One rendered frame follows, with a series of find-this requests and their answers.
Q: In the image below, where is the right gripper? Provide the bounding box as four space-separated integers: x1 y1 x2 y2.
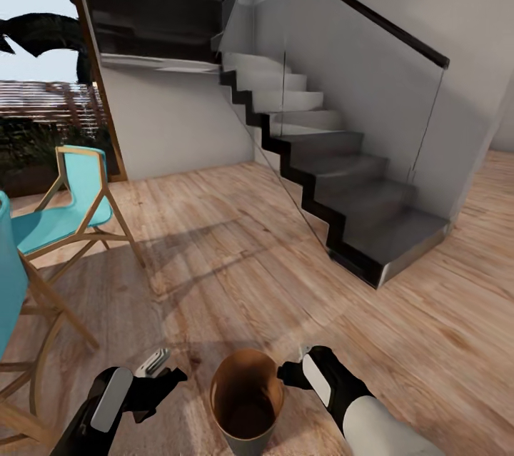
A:
277 361 311 390

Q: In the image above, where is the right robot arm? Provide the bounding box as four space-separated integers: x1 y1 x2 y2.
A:
277 343 446 456

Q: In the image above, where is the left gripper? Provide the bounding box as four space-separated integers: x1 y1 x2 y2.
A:
133 367 186 424

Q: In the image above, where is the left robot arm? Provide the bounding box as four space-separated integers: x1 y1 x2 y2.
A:
51 348 186 456

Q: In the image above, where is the trash can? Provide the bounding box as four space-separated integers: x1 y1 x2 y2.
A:
209 349 285 456

